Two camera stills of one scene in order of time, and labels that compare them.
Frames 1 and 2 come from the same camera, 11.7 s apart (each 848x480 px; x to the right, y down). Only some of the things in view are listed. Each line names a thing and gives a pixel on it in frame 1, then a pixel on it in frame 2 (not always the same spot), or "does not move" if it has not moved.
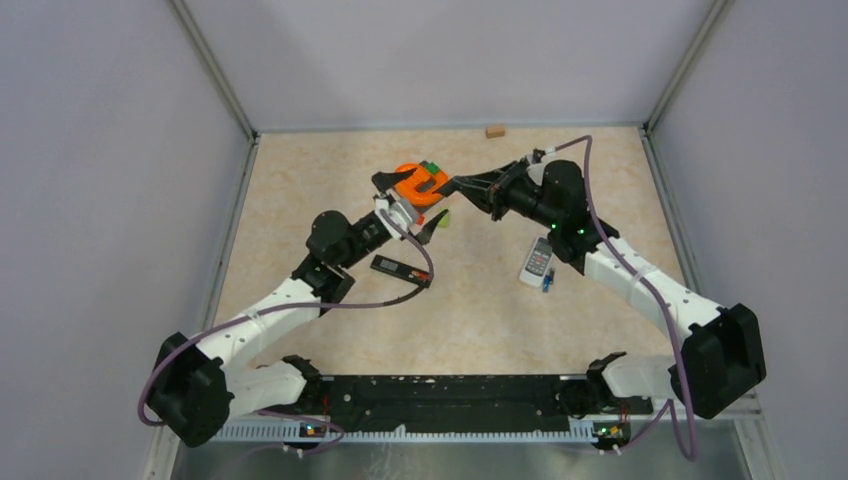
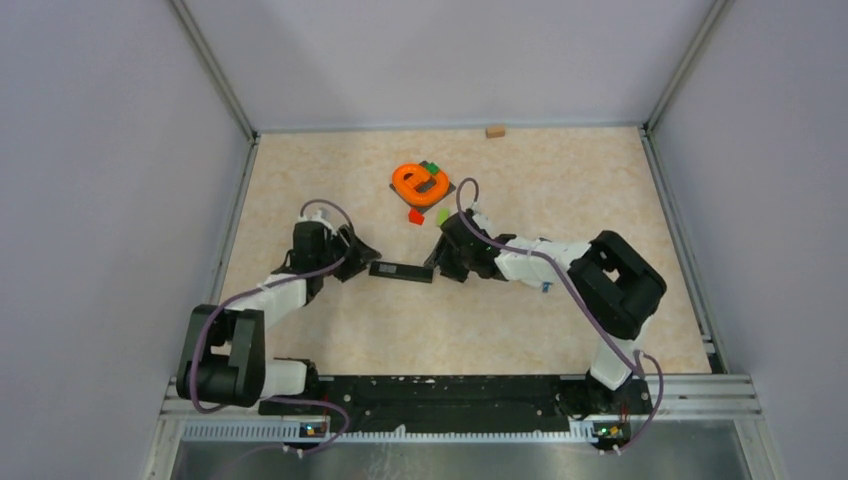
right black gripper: [499, 182] -> [440, 257]
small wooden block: [496, 131] does not move
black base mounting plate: [471, 401] does not move
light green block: [444, 222] does not move
